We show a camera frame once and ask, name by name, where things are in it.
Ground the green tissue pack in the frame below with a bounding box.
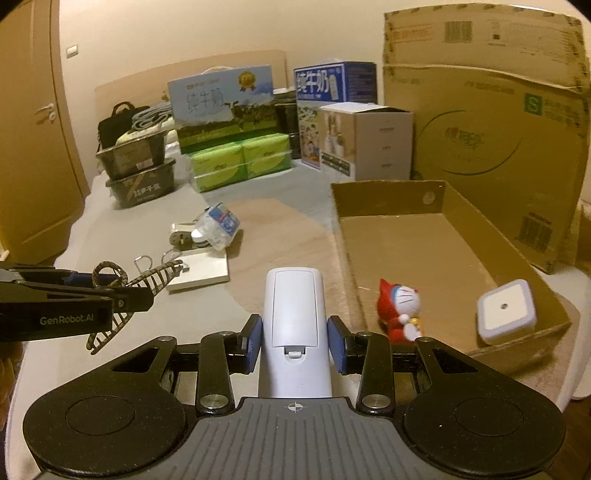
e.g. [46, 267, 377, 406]
[241, 132, 293, 161]
[191, 161, 249, 193]
[245, 152, 294, 179]
[187, 142, 244, 171]

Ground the clear plastic box blue label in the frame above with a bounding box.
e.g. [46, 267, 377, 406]
[193, 203, 242, 252]

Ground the wooden door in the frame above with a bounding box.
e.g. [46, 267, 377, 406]
[0, 0, 90, 259]

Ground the leopard pattern hair claw clip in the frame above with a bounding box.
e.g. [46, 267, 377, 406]
[85, 261, 184, 355]

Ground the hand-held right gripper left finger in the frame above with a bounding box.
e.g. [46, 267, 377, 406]
[111, 314, 264, 416]

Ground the white square night light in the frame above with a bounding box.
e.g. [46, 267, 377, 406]
[477, 279, 537, 344]

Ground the grey striped cloth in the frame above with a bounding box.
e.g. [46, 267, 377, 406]
[131, 104, 174, 132]

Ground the green cow milk carton box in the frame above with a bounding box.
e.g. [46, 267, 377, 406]
[167, 65, 280, 155]

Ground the white humidifier product box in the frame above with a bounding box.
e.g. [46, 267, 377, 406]
[318, 102, 414, 182]

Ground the white plug adapter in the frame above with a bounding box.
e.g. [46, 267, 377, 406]
[171, 222, 208, 250]

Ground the red cartoon cat figurine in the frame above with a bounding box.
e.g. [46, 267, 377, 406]
[378, 278, 423, 342]

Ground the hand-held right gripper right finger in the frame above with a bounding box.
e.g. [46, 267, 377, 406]
[326, 316, 481, 416]

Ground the black handbag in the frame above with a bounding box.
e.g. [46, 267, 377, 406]
[97, 102, 148, 151]

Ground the white flat box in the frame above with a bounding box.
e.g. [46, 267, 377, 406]
[166, 251, 230, 292]

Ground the beige grey blanket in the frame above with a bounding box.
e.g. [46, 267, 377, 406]
[9, 152, 591, 416]

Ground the shallow cardboard tray box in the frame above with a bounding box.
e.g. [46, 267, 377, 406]
[330, 180, 573, 374]

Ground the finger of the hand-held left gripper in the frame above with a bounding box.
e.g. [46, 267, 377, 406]
[0, 264, 117, 289]
[92, 286, 156, 315]

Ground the blue milk carton box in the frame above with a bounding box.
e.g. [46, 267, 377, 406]
[294, 61, 378, 171]

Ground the white remote control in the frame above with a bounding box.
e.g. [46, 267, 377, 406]
[257, 268, 334, 398]

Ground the large brown cardboard box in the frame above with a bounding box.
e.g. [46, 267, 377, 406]
[382, 2, 591, 275]

